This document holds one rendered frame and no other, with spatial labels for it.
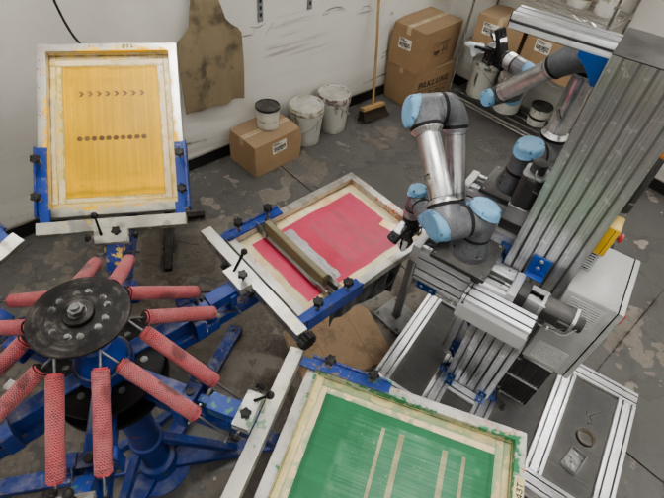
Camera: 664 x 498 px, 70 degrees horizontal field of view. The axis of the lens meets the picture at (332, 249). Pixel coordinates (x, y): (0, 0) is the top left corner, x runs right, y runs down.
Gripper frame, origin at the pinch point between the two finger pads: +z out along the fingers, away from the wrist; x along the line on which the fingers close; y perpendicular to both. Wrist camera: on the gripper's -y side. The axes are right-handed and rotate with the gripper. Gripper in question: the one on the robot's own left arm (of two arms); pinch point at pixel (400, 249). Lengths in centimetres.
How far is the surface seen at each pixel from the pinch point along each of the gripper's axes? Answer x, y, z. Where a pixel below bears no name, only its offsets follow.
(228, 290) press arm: 26, -72, -4
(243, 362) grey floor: 49, -62, 101
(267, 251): 40, -44, 6
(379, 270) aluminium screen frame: -1.1, -13.6, 2.9
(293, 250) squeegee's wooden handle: 26.1, -39.7, -4.4
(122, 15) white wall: 227, -16, -28
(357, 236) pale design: 22.0, -5.2, 6.6
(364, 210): 33.0, 9.8, 7.0
